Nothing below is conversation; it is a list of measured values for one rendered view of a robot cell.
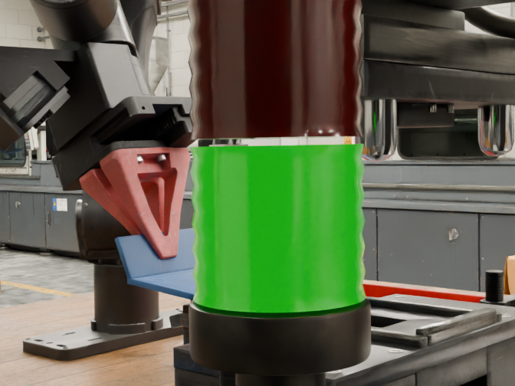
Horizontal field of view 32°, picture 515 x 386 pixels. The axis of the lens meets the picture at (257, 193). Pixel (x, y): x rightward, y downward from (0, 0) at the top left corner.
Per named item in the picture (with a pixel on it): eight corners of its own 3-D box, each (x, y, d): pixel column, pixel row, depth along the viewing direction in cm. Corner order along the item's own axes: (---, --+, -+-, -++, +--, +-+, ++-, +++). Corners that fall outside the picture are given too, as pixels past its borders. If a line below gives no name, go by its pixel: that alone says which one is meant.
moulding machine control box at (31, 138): (18, 150, 911) (17, 112, 909) (38, 150, 927) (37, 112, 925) (27, 150, 898) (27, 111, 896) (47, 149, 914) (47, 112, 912)
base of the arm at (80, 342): (223, 248, 93) (176, 244, 97) (61, 270, 78) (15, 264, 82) (224, 325, 93) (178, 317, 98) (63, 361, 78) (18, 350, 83)
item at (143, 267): (189, 268, 65) (190, 227, 65) (362, 305, 55) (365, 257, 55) (113, 280, 60) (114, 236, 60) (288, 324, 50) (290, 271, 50)
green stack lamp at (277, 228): (270, 279, 23) (268, 145, 22) (399, 293, 20) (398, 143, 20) (156, 299, 20) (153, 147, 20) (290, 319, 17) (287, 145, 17)
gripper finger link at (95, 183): (169, 240, 57) (124, 106, 59) (106, 278, 61) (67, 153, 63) (244, 229, 62) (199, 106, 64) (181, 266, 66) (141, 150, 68)
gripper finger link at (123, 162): (149, 251, 58) (106, 121, 60) (90, 289, 63) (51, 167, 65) (224, 240, 63) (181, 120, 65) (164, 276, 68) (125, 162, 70)
